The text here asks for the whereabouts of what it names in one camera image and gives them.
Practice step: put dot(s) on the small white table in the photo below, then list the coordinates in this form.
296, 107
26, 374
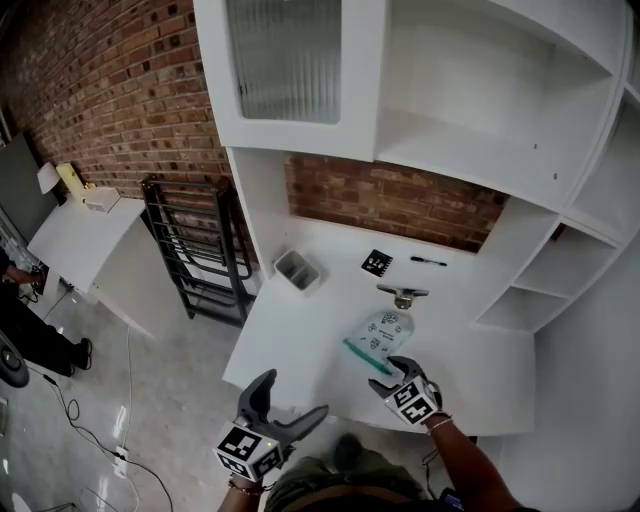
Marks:
80, 240

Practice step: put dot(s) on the person's left forearm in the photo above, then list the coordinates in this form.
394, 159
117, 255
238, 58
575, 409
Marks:
240, 502

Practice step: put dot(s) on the person's olive clothing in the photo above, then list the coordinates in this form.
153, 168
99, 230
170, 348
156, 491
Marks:
350, 470

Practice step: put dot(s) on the white table lamp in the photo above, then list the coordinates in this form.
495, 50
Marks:
47, 177

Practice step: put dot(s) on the black printed card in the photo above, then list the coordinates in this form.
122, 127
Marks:
377, 262

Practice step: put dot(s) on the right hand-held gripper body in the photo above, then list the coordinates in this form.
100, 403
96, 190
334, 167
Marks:
412, 402

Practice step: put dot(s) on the white power strip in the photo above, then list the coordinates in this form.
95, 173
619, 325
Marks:
121, 460

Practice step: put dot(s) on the black folding metal rack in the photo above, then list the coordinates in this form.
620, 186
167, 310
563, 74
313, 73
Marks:
200, 250

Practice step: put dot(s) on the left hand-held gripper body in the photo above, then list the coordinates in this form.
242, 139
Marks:
245, 450

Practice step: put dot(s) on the pale yellow box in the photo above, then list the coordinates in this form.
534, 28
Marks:
67, 177

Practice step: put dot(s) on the grey upright panel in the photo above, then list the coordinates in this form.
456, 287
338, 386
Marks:
22, 190

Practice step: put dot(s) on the white desk with hutch shelves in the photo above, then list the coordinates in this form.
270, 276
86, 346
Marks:
300, 340

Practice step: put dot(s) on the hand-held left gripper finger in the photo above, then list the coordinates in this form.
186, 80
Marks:
255, 400
302, 425

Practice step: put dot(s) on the person's right forearm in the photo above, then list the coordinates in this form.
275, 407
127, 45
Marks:
475, 470

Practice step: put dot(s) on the metal clip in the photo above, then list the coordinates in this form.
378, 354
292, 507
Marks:
402, 292

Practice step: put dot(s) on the grey round device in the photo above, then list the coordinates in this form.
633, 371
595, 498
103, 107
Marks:
11, 362

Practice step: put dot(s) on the white divided pen holder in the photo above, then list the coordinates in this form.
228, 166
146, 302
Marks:
297, 272

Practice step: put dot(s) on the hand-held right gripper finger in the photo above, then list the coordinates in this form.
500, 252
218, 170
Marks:
410, 370
381, 391

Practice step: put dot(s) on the black pen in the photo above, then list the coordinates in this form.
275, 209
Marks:
427, 261

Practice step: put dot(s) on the small white box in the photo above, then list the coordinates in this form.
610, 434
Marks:
102, 200

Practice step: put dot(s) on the clear plastic bag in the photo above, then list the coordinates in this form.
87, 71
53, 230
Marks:
385, 332

